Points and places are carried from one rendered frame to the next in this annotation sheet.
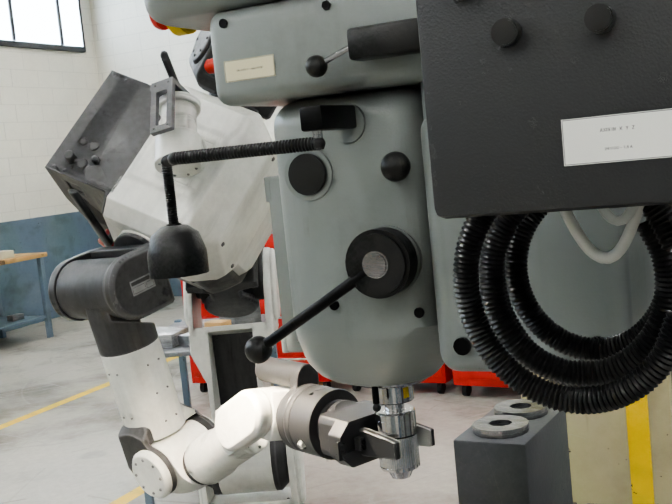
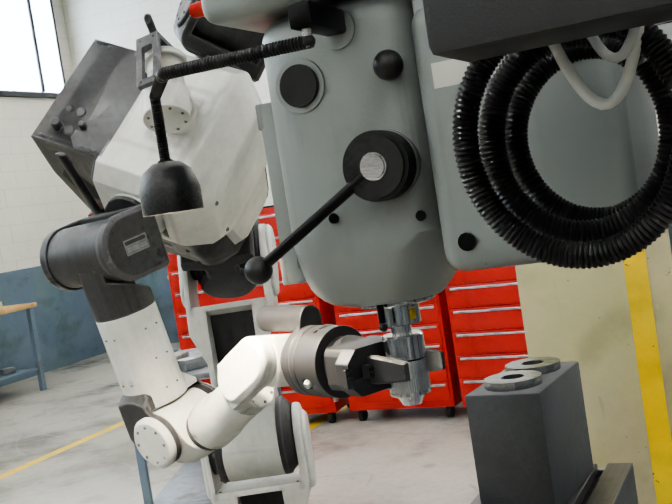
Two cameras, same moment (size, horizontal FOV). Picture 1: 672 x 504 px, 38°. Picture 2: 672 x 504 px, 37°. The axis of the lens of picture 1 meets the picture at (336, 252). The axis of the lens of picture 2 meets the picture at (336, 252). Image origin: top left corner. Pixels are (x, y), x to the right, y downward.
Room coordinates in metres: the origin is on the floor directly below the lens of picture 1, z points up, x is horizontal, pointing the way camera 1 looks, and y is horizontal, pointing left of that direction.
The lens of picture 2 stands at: (-0.01, 0.02, 1.43)
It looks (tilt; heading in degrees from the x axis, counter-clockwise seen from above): 3 degrees down; 359
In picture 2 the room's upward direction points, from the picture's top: 9 degrees counter-clockwise
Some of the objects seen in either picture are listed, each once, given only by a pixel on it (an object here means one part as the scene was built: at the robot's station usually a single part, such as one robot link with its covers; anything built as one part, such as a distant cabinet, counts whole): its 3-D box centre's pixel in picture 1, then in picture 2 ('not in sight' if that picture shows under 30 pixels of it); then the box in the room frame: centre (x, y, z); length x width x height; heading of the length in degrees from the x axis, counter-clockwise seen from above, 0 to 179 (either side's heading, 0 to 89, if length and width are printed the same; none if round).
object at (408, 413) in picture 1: (395, 413); (402, 337); (1.09, -0.05, 1.26); 0.05 x 0.05 x 0.01
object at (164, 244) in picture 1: (176, 248); (169, 186); (1.16, 0.19, 1.47); 0.07 x 0.07 x 0.06
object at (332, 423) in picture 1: (346, 428); (353, 364); (1.16, 0.01, 1.23); 0.13 x 0.12 x 0.10; 130
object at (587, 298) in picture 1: (548, 227); (547, 125); (1.00, -0.22, 1.47); 0.24 x 0.19 x 0.26; 154
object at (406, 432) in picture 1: (397, 441); (407, 367); (1.09, -0.05, 1.23); 0.05 x 0.05 x 0.06
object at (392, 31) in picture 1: (366, 49); not in sight; (0.94, -0.05, 1.66); 0.12 x 0.04 x 0.04; 64
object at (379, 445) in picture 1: (377, 446); (386, 371); (1.07, -0.02, 1.23); 0.06 x 0.02 x 0.03; 40
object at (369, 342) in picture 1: (381, 236); (378, 155); (1.09, -0.05, 1.47); 0.21 x 0.19 x 0.32; 154
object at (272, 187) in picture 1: (295, 262); (291, 192); (1.14, 0.05, 1.44); 0.04 x 0.04 x 0.21; 64
